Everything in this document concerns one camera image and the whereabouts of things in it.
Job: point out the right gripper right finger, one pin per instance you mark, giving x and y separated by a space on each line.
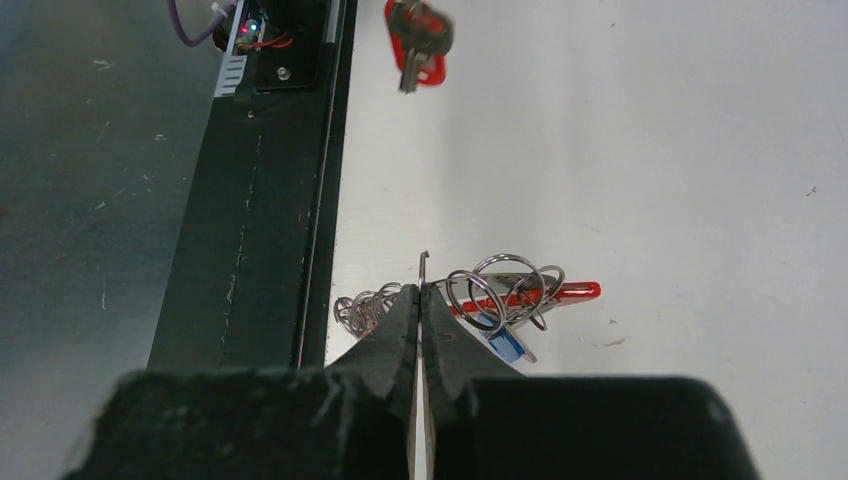
455 362

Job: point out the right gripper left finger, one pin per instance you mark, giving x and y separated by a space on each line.
378 412

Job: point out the blue key tag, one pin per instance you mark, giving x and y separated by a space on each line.
503 340

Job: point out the key organizer with red handle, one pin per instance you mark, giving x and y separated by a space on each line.
506 285

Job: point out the key with red tag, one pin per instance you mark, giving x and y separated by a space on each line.
421 37

